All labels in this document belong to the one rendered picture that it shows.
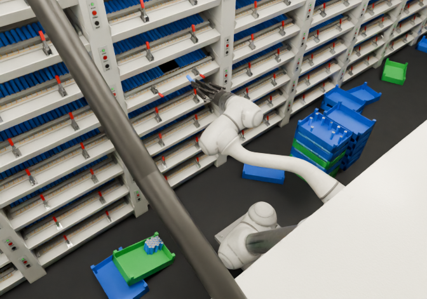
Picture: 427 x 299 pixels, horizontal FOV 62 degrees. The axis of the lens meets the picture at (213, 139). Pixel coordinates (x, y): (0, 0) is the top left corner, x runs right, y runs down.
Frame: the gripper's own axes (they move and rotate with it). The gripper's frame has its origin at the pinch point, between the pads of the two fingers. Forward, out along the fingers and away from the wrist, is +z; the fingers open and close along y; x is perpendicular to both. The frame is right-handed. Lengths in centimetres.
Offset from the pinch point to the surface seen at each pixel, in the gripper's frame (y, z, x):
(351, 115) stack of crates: -122, -13, 71
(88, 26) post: 39, 13, -37
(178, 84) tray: -1.6, 21.6, 8.7
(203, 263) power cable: 74, -111, -58
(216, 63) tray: -29.8, 23.1, 7.7
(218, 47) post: -30.2, 20.8, -2.5
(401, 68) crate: -262, 19, 98
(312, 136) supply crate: -73, -17, 62
